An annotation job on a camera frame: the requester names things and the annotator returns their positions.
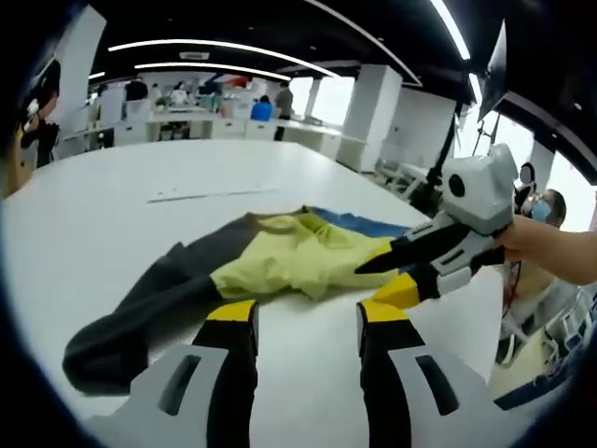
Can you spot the ceiling air vent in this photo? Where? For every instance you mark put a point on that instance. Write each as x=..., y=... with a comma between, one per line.
x=194, y=55

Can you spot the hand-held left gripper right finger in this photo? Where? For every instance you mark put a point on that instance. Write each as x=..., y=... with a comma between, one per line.
x=387, y=373

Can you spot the yellow blue grey garment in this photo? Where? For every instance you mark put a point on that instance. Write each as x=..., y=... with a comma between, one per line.
x=280, y=261

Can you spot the thin white template strip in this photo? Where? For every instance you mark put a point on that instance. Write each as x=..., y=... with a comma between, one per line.
x=210, y=194

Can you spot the wide ceiling light strip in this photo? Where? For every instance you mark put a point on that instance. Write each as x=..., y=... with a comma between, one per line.
x=450, y=28

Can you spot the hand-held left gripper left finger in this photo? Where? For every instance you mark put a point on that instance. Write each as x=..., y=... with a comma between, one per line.
x=224, y=373

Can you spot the person's right hand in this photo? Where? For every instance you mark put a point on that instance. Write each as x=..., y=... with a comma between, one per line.
x=527, y=240

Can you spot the long white counter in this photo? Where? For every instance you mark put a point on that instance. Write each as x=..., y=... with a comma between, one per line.
x=298, y=133

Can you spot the short ceiling light strip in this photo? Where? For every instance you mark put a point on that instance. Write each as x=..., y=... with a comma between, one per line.
x=210, y=65

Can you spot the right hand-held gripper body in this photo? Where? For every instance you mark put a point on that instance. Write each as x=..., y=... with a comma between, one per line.
x=485, y=191

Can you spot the long ceiling light strip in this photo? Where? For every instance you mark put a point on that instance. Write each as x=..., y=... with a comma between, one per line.
x=210, y=42

